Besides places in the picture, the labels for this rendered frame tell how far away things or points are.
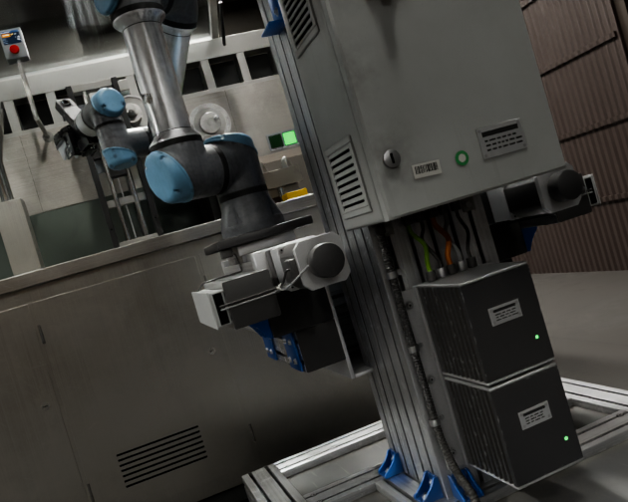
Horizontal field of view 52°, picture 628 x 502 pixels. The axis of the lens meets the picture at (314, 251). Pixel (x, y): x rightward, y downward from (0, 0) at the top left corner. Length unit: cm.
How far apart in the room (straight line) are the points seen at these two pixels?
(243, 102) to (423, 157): 176
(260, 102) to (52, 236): 98
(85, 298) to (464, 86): 131
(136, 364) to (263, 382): 39
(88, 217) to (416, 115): 178
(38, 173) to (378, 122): 183
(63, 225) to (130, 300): 70
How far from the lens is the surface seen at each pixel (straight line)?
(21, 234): 236
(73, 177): 263
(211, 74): 275
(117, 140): 168
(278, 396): 207
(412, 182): 101
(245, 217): 145
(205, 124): 232
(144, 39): 148
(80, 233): 261
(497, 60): 113
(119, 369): 201
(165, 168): 139
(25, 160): 266
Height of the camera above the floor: 78
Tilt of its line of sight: 2 degrees down
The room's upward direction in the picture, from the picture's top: 16 degrees counter-clockwise
